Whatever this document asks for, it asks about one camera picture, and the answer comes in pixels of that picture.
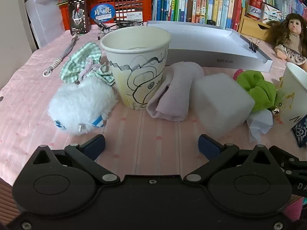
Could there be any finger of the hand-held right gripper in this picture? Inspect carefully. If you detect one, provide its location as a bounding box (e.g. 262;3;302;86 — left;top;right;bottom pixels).
269;146;307;171

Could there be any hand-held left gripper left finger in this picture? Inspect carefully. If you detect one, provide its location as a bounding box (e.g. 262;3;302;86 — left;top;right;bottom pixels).
31;134;120;185

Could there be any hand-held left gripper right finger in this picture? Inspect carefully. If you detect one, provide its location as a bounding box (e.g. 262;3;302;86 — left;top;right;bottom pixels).
183;134;280;185

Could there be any dark blue floral pouch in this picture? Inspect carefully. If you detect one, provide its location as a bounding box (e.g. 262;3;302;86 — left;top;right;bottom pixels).
291;115;307;148

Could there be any white fluffy plush toy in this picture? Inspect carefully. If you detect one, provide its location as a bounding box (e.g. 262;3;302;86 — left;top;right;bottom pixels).
47;75;118;137

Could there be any green scrunchie with bell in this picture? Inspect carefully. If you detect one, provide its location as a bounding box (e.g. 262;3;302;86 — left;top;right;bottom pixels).
236;70;280;115

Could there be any green checked cloth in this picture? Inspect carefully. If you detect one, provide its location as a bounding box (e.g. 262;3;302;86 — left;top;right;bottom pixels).
59;42;116;87

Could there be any grey cardboard tray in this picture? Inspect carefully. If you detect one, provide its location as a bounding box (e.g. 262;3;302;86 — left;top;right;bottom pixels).
146;20;274;73

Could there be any pink fabric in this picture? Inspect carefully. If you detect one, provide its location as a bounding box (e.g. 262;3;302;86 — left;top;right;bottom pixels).
283;195;307;223

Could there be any white sponge block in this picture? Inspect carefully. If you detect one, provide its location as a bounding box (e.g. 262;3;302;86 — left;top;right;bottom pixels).
189;75;255;139

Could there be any crumpled white tissue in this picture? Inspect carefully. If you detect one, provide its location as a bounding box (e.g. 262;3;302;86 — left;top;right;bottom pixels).
246;110;274;143

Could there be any pink striped tablecloth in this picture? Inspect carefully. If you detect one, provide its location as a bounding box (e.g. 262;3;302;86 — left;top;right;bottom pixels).
0;23;307;187

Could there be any paper cup with yellow drawing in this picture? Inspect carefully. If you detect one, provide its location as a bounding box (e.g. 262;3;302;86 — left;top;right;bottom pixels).
273;62;307;135

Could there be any pink folded towel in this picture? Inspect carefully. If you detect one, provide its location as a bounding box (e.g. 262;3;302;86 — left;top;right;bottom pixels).
146;62;205;121

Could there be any paper cup with black drawing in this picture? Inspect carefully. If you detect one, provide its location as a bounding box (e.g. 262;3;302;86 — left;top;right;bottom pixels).
100;26;171;111

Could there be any black binder clip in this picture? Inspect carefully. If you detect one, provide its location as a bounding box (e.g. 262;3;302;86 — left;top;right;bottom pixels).
240;35;262;53

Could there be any black miniature bicycle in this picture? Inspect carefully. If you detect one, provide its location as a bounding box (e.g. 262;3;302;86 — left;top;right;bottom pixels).
92;19;144;40

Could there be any wooden drawer box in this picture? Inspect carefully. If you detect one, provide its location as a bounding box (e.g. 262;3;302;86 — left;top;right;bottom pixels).
237;7;274;41

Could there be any brown-haired doll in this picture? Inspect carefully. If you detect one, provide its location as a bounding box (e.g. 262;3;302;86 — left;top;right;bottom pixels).
266;13;307;71

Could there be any round blue sticker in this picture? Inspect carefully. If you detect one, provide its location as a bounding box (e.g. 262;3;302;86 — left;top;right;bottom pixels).
90;4;116;24

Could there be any black smartphone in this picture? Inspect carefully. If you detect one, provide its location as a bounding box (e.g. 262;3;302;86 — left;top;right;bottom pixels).
68;0;90;36

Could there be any row of upright books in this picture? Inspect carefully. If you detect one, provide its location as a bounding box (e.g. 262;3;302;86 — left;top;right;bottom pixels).
152;0;307;31

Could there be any red drink can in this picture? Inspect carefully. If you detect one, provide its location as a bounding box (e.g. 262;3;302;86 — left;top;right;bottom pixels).
247;0;264;21

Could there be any red plastic crate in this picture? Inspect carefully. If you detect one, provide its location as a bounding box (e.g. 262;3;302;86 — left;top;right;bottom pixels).
59;0;154;31

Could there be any grey lanyard strap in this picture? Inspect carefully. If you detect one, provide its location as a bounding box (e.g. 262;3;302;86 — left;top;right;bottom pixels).
43;35;79;77

